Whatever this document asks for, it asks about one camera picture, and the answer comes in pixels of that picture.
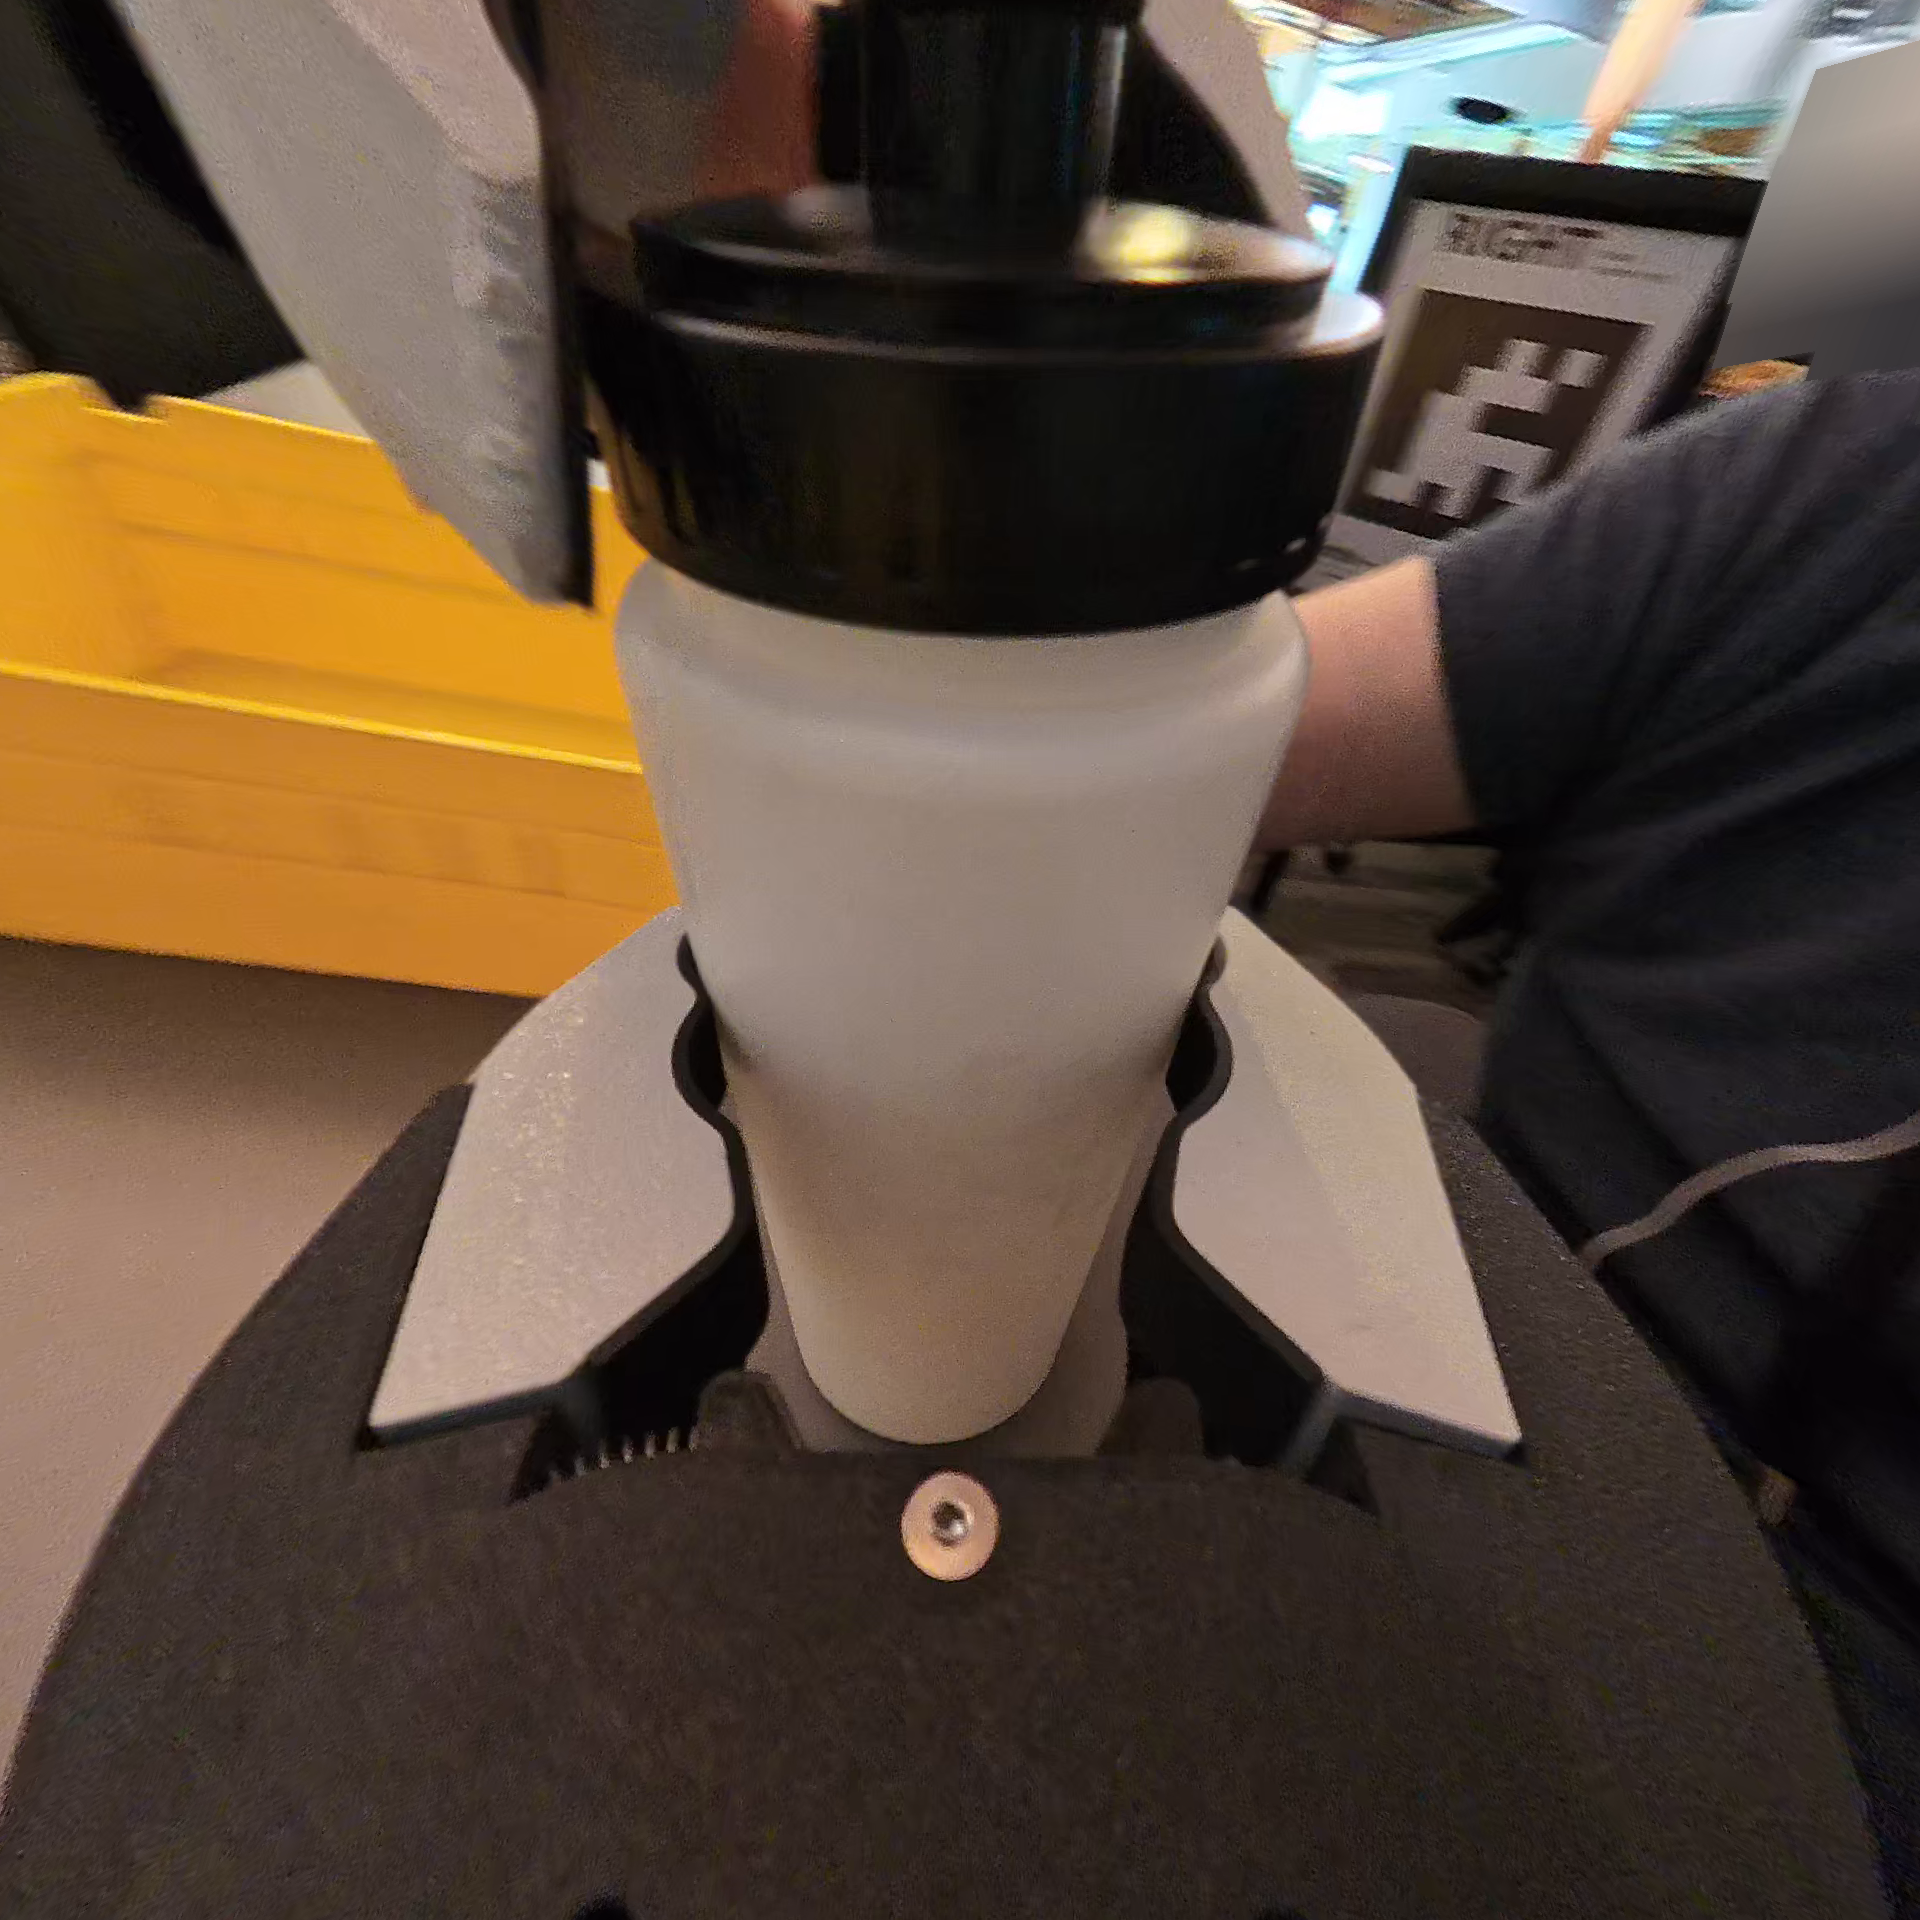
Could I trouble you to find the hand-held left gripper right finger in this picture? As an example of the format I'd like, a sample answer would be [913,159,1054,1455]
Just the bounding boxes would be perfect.
[1119,914,1520,1473]

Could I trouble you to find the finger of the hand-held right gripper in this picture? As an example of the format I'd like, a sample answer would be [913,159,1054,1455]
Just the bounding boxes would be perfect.
[1128,0,1310,230]
[124,0,602,607]

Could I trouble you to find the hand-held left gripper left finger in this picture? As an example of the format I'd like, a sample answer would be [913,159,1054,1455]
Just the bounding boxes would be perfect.
[368,914,776,1454]

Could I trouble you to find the black bottle lid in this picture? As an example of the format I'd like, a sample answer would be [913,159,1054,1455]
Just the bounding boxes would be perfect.
[577,0,1390,636]

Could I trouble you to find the white plastic bottle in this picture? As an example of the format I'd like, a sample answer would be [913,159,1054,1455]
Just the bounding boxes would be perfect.
[616,558,1315,1454]

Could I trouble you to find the yellow plastic bin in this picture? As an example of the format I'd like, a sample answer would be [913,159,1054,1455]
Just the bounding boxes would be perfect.
[0,372,684,998]

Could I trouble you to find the person's right forearm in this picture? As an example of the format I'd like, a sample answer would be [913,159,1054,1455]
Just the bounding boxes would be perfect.
[1258,550,1483,855]

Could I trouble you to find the black framed marker sign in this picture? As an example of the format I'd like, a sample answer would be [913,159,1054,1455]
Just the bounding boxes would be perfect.
[1320,146,1771,570]

